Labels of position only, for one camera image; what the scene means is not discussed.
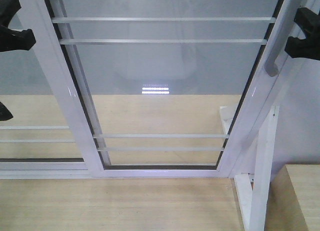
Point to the white wooden support brace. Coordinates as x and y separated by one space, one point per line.
252 174

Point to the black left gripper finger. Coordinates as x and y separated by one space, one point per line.
8 8
11 40

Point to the white fixed glass panel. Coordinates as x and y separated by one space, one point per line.
48 131

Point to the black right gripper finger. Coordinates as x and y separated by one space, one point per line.
308 21
308 48

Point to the white door frame post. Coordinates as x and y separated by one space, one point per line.
296 92

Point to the grey metal door handle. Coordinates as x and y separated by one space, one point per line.
283 26

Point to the light wooden box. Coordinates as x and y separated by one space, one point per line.
294 203

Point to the white framed sliding glass door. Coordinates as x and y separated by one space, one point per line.
161 82

